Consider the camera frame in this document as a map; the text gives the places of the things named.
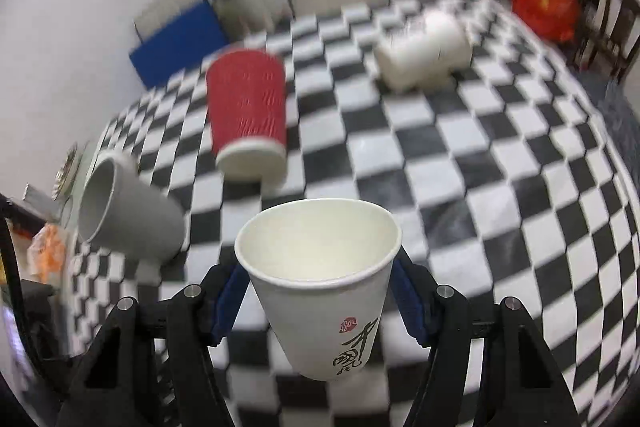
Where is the checkered tablecloth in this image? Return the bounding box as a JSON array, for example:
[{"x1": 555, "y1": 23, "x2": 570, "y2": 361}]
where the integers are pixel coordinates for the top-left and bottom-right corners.
[{"x1": 65, "y1": 0, "x2": 640, "y2": 427}]

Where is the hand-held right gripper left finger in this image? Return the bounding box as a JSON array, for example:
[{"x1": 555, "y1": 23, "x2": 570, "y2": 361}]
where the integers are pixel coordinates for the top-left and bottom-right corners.
[{"x1": 57, "y1": 264, "x2": 251, "y2": 427}]

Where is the white printed paper cup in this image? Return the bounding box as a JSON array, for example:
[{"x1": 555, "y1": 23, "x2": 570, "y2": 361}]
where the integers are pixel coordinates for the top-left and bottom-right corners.
[{"x1": 234, "y1": 199, "x2": 403, "y2": 383}]

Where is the red plastic bag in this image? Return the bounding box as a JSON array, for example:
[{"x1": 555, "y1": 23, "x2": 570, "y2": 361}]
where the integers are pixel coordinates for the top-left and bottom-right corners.
[{"x1": 510, "y1": 0, "x2": 582, "y2": 42}]

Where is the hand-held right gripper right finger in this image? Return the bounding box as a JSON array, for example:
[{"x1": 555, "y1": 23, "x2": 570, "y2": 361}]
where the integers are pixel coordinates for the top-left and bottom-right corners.
[{"x1": 390, "y1": 249, "x2": 584, "y2": 427}]

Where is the orange packet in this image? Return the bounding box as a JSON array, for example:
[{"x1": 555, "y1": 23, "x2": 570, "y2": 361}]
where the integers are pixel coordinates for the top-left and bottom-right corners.
[{"x1": 27, "y1": 224, "x2": 69, "y2": 283}]

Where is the grey paper cup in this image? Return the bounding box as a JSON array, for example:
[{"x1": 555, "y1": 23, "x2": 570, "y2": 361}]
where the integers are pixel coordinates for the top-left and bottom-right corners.
[{"x1": 77, "y1": 152, "x2": 187, "y2": 260}]

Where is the red ribbed paper cup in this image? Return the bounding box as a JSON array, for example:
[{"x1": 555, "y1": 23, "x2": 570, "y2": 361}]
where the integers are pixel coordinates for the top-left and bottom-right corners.
[{"x1": 205, "y1": 48, "x2": 289, "y2": 184}]

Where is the wooden chair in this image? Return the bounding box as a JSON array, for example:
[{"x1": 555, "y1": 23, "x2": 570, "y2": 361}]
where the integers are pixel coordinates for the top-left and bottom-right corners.
[{"x1": 573, "y1": 0, "x2": 640, "y2": 84}]

